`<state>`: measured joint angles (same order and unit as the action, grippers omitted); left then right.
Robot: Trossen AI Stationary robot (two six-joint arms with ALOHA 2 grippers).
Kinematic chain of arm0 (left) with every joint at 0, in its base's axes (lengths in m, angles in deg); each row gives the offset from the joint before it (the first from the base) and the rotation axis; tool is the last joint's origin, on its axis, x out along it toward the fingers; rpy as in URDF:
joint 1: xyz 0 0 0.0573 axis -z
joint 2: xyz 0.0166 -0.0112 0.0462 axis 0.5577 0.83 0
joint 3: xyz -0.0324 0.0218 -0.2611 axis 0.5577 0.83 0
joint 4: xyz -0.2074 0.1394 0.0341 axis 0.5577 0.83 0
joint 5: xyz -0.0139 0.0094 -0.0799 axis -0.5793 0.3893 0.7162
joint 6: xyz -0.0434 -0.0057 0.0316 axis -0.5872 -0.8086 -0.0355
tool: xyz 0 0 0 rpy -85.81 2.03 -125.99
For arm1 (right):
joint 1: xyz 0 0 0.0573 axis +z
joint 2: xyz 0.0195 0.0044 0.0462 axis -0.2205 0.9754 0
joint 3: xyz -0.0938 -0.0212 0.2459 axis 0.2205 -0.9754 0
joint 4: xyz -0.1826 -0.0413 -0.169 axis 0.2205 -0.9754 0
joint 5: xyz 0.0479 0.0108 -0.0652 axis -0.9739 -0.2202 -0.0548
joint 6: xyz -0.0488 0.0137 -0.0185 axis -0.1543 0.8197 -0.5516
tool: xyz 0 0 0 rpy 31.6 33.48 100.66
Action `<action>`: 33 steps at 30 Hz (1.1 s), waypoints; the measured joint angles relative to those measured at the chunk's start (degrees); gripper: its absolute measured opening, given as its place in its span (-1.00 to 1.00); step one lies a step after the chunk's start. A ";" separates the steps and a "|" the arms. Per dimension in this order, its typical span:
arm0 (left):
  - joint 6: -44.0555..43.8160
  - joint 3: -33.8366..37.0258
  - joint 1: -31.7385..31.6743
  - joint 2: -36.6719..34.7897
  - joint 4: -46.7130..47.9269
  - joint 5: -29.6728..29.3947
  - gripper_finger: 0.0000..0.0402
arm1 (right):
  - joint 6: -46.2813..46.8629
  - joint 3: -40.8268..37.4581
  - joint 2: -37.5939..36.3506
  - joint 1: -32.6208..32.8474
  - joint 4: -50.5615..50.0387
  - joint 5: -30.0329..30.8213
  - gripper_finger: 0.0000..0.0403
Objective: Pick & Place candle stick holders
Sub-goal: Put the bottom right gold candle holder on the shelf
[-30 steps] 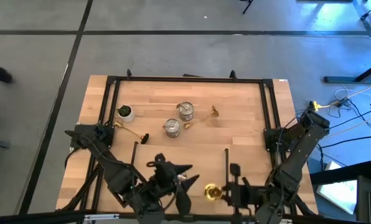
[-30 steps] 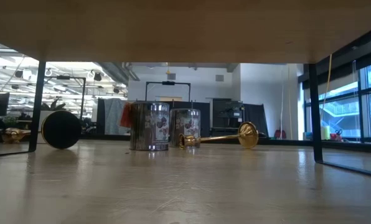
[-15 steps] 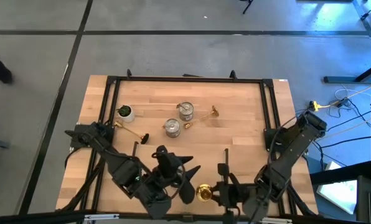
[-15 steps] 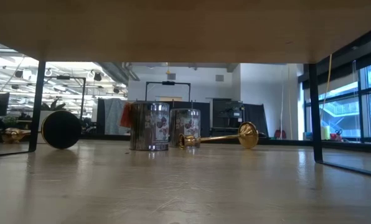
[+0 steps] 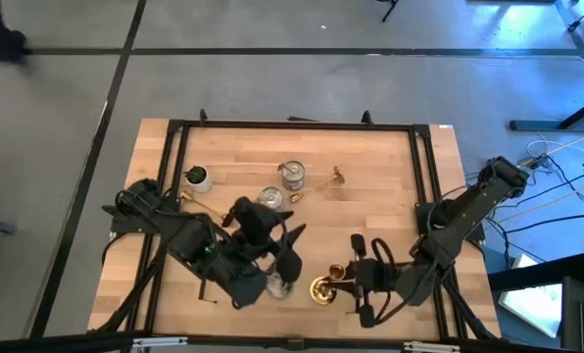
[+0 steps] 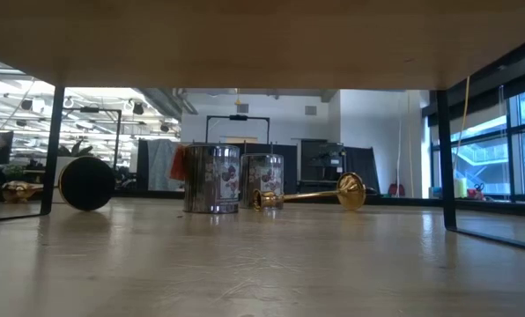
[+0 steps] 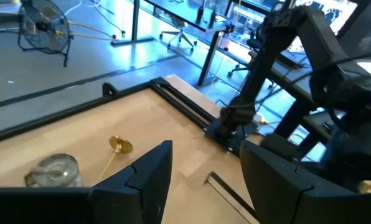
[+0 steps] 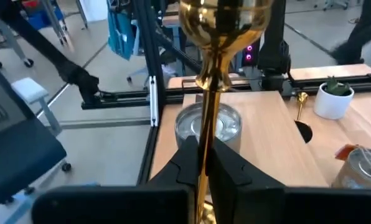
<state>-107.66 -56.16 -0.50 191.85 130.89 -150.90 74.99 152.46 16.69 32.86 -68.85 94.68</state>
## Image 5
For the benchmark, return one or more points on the silver bracket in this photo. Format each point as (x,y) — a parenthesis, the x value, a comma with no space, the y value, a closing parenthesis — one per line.
(431,347)
(160,341)

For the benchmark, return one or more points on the office chair base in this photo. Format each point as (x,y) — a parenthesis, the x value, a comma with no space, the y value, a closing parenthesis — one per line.
(392,4)

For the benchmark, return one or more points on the black aluminium table frame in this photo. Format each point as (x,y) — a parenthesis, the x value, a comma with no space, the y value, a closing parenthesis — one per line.
(297,125)

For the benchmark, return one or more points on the black desk foot bar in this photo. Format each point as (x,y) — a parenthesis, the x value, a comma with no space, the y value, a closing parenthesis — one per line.
(582,49)

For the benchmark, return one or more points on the small plant in white pot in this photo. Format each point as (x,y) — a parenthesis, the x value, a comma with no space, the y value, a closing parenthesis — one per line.
(201,185)

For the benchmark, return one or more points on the black desk leg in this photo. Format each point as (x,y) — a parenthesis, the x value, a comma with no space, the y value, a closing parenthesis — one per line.
(542,126)

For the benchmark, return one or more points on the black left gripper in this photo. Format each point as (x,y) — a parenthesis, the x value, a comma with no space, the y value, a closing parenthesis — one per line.
(253,220)

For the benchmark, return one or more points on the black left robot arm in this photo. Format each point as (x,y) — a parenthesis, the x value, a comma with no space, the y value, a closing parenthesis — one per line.
(184,235)

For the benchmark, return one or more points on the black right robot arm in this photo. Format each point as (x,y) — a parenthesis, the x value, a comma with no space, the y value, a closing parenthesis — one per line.
(463,211)

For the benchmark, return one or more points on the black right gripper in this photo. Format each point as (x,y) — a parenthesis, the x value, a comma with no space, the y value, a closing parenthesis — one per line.
(370,277)

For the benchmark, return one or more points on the black table-level camera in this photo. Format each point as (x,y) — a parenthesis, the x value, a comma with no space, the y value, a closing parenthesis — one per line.
(296,344)

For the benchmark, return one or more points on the wooden riser with black legs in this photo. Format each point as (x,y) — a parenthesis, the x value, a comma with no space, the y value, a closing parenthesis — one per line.
(316,245)

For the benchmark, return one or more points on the black desk beam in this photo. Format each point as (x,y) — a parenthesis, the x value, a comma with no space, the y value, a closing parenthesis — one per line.
(542,272)

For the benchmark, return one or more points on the black mount bar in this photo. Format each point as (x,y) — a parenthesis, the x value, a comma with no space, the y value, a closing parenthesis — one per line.
(52,345)

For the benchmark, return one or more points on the glossy white panel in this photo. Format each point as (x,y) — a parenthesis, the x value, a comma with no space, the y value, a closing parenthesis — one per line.
(532,304)

